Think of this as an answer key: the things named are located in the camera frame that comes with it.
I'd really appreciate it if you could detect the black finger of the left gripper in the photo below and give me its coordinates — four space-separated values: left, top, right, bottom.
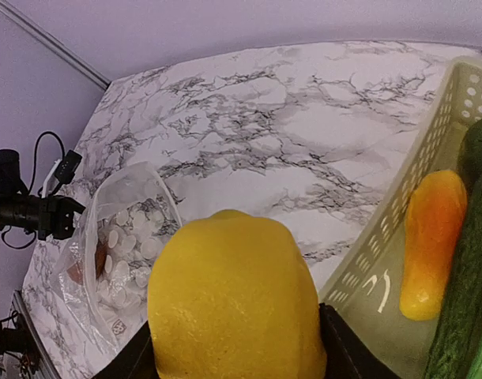
69 198 85 215

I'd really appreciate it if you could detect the left aluminium frame post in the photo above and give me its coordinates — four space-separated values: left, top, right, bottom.
0 1 111 91

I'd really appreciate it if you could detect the yellow orange fake corn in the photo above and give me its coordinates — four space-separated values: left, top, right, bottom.
399 170 468 321

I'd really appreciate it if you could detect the yellow fake fruit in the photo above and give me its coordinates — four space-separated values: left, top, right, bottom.
148 210 327 378

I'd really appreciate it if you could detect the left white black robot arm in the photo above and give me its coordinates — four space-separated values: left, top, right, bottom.
0 149 85 241

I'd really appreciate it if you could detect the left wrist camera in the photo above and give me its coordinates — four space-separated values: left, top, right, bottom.
39 150 82 198

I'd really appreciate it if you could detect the polka dot zip top bag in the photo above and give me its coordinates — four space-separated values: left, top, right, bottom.
52 162 183 357

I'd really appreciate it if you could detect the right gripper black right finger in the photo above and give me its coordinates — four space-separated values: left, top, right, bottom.
319 303 399 379

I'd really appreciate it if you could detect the pale green plastic basket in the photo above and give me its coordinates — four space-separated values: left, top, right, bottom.
318 57 482 378

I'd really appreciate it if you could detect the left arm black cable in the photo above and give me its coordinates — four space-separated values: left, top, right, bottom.
0 131 68 250

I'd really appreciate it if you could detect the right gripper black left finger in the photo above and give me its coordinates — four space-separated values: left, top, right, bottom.
94 322 158 379

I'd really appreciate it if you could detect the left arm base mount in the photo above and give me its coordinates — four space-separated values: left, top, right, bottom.
0 310 33 378

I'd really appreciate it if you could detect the front aluminium rail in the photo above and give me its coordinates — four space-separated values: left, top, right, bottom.
9 290 61 379

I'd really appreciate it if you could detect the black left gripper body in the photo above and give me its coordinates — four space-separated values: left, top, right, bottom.
0 195 77 240

